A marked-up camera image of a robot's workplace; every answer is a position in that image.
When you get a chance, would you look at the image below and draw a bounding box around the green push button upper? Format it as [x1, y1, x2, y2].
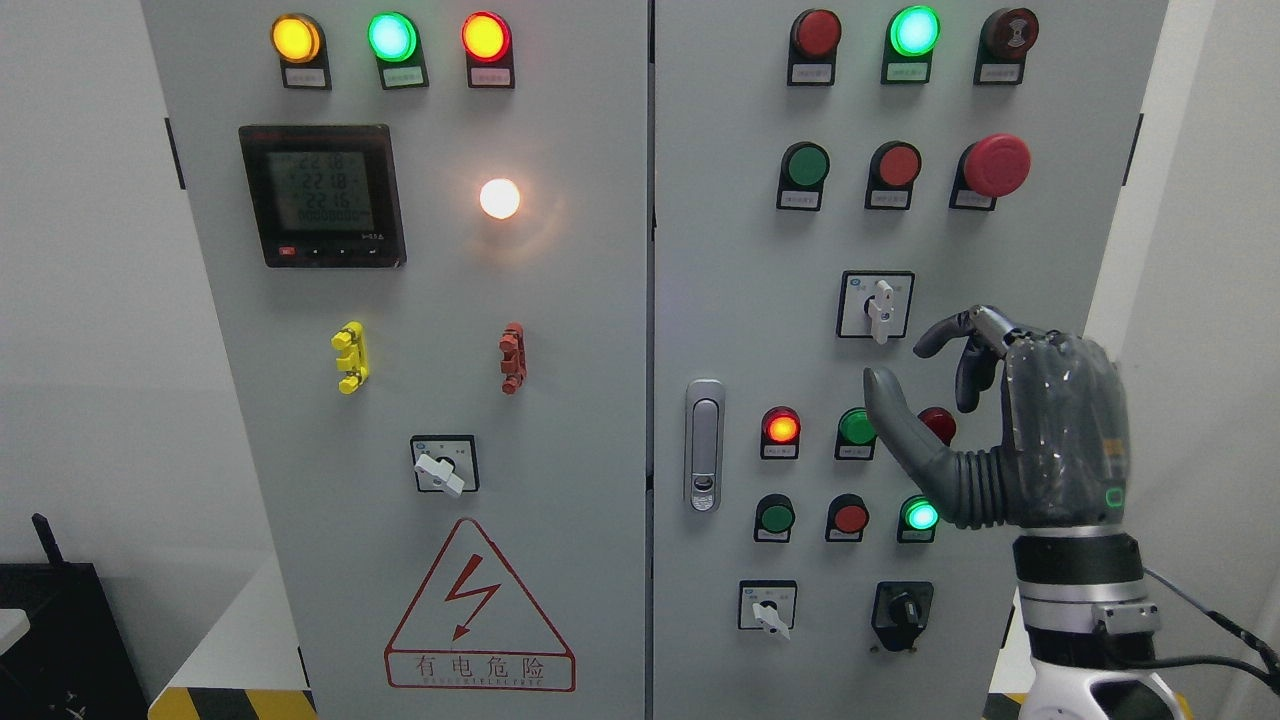
[774, 141, 829, 211]

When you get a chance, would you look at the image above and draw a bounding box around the red electric hazard sticker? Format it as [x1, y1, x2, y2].
[384, 518, 576, 692]

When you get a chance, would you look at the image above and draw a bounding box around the green indicator lamp top left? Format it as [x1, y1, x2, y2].
[366, 12, 429, 90]

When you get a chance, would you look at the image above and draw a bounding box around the gray rotary switch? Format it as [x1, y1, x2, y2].
[737, 579, 797, 641]
[836, 270, 915, 345]

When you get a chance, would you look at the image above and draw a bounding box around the green lit button lower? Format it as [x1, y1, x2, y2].
[896, 495, 940, 544]

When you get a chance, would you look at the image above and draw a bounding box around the red lit button middle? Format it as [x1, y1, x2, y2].
[760, 406, 803, 460]

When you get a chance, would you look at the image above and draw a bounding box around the right gray cabinet door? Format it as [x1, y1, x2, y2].
[652, 1, 1167, 719]

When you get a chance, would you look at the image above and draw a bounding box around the left gray cabinet door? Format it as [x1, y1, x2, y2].
[142, 1, 649, 719]

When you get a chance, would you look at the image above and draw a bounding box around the black box bottom left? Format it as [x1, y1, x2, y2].
[1, 512, 147, 719]

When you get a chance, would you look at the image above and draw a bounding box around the dark red buzzer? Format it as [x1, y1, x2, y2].
[973, 6, 1039, 86]

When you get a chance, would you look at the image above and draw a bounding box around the digital power meter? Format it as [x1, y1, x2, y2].
[238, 124, 406, 268]

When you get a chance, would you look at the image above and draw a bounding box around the gray cabinet door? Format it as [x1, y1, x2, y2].
[142, 1, 649, 719]
[652, 1, 1167, 719]

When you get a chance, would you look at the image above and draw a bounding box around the red push button upper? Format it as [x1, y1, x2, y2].
[864, 140, 922, 211]

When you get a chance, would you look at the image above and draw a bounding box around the green lit lamp top right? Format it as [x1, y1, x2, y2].
[879, 4, 941, 85]

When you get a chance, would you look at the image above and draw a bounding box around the yellow indicator lamp top left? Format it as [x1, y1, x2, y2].
[271, 13, 332, 91]

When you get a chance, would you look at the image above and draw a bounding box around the red indicator lamp top right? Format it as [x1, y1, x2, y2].
[787, 8, 842, 86]

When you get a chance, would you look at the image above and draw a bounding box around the gray rotary switch left door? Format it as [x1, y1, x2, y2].
[410, 434, 480, 498]

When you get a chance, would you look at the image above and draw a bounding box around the black key selector switch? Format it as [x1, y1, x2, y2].
[870, 582, 934, 652]

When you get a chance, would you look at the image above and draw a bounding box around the white lit indicator lamp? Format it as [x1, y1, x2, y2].
[477, 178, 522, 222]

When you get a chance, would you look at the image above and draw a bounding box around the silver door handle lock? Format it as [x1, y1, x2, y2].
[684, 378, 726, 512]

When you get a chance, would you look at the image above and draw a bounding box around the red orange indicator lamp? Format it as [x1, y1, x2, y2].
[461, 10, 515, 88]

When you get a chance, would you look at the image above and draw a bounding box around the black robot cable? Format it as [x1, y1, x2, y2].
[1100, 566, 1280, 696]

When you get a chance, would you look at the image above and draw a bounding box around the gray robotic hand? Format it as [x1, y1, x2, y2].
[864, 305, 1130, 536]

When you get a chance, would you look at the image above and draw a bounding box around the red mushroom emergency button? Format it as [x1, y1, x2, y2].
[948, 133, 1032, 211]

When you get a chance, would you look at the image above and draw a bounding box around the red button lower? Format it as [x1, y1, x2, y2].
[826, 493, 870, 543]

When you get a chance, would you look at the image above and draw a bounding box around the green button middle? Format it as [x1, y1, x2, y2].
[835, 407, 878, 461]

